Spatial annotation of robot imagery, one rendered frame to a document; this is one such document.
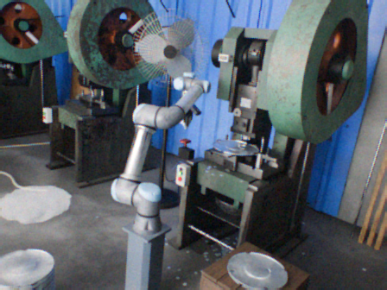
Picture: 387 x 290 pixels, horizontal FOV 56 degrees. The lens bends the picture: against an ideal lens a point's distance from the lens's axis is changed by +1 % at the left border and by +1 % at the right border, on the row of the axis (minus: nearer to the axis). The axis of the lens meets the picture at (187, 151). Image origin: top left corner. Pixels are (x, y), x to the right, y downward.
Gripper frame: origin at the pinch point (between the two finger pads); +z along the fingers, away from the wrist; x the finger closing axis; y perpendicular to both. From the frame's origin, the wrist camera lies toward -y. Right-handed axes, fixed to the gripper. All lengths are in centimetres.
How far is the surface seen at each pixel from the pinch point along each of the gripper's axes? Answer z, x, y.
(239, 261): 48, 34, -73
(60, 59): 2, -134, 386
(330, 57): -54, -18, -77
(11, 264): 57, 111, 9
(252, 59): -48, -15, -33
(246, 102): -22.4, -14.4, -33.6
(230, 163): 15.6, -4.8, -34.2
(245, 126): -8.4, -11.3, -37.4
